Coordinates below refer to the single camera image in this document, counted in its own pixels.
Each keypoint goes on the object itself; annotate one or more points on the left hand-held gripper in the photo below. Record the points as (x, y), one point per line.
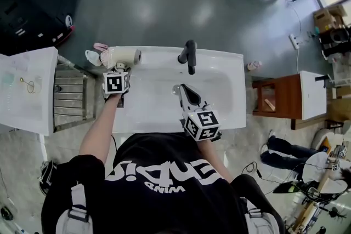
(115, 83)

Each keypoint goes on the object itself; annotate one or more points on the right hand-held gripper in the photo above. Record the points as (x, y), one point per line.
(202, 123)

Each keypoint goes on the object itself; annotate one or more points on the person's right forearm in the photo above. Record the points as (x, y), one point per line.
(212, 157)

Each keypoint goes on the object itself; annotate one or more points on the person's left forearm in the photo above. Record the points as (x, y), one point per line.
(98, 128)

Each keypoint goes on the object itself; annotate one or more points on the chrome sink drain plug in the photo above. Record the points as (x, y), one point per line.
(176, 89)

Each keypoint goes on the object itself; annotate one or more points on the white sink counter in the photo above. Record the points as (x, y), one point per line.
(153, 107)

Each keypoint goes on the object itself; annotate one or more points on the black sink faucet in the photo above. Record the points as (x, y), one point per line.
(189, 55)

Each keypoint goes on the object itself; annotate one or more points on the metal slatted rack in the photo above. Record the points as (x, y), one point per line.
(71, 96)

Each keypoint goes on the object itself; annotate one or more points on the white washbasin with marks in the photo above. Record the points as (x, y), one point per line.
(24, 101)

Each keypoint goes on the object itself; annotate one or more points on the brown wooden cabinet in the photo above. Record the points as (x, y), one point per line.
(285, 96)

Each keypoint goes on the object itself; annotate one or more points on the person's black printed t-shirt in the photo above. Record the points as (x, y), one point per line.
(164, 194)

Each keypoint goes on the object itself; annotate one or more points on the large black machine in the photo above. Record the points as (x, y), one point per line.
(30, 2)

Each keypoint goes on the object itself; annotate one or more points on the white power strip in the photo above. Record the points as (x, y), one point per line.
(294, 41)

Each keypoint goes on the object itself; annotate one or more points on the small white washbasin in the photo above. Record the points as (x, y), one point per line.
(312, 96)

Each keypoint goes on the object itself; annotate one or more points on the small black faucet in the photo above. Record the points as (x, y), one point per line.
(322, 79)

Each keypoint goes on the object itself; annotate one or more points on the black round appliance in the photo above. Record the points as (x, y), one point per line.
(336, 37)

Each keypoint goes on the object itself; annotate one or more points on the brown cardboard box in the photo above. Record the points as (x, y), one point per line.
(327, 17)

